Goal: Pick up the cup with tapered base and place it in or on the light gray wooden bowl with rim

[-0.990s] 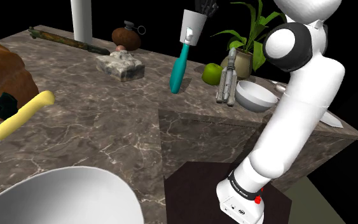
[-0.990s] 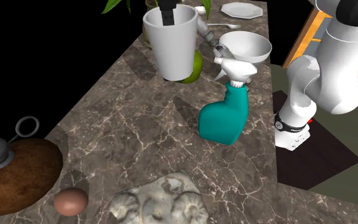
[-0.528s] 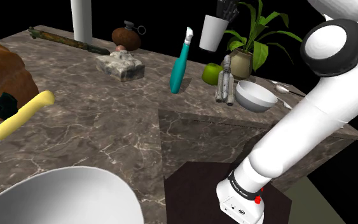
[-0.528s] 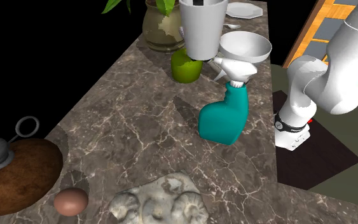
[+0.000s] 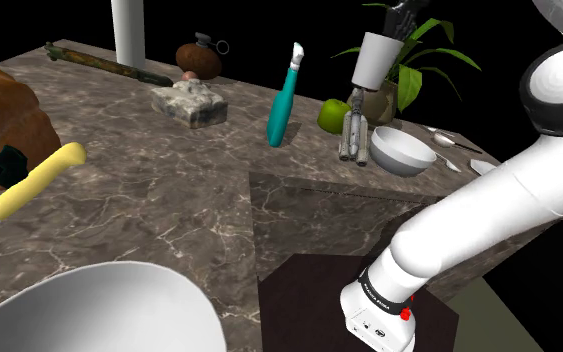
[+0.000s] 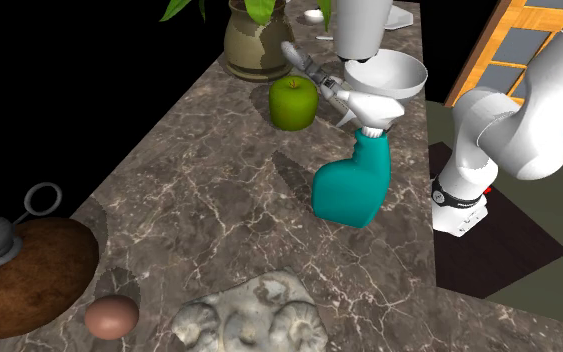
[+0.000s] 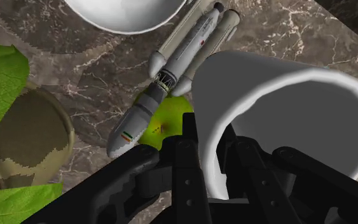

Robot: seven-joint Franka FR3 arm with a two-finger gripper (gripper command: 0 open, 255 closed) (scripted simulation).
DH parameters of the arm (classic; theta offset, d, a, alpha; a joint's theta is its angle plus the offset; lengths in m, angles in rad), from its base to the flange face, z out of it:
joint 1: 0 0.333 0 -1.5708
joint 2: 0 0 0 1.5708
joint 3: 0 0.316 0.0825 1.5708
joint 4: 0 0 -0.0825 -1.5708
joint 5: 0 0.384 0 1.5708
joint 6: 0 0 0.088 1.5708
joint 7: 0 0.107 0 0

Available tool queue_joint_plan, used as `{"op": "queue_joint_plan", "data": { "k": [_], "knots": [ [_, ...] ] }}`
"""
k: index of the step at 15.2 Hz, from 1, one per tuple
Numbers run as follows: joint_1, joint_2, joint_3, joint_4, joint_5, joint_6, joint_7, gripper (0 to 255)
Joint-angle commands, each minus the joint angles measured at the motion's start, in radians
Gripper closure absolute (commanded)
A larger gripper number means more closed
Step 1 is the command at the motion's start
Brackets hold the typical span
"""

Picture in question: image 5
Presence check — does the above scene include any thin silver utensil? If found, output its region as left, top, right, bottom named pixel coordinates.
left=415, top=122, right=458, bottom=139

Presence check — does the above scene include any large brown round loaf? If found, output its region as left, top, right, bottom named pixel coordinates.
left=0, top=60, right=63, bottom=192

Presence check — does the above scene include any small white bowl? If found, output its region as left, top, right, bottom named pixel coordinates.
left=369, top=125, right=439, bottom=178

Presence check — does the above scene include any tall white cylinder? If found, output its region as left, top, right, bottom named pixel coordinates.
left=110, top=0, right=147, bottom=70

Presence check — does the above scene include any grey white rocket toy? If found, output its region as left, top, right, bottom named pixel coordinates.
left=337, top=87, right=371, bottom=168

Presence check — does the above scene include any rusty green long tool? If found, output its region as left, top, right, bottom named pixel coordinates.
left=43, top=41, right=175, bottom=89

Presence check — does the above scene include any green apple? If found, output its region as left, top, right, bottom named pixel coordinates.
left=315, top=98, right=353, bottom=136

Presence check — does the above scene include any teal brush with white head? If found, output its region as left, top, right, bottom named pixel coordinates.
left=265, top=41, right=306, bottom=149

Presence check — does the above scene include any white cup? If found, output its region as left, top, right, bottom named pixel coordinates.
left=350, top=31, right=406, bottom=93

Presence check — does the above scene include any grey white stone block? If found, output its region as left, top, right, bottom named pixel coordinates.
left=150, top=78, right=230, bottom=130

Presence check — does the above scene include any large white bowl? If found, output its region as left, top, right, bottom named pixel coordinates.
left=0, top=260, right=229, bottom=352

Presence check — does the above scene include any yellow handled white knife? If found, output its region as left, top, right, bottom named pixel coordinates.
left=0, top=141, right=89, bottom=284

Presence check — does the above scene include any white flat object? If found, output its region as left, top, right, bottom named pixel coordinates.
left=468, top=158, right=499, bottom=177

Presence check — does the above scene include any dark maroon robot stand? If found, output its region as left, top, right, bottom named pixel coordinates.
left=257, top=252, right=461, bottom=352

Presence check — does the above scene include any silver spoon with dark handle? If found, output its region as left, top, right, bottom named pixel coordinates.
left=431, top=131, right=485, bottom=156

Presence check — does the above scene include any green plant in brown pot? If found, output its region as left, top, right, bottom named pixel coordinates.
left=331, top=2, right=483, bottom=127

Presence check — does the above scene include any brown round flask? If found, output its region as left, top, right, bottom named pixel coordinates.
left=175, top=31, right=231, bottom=82

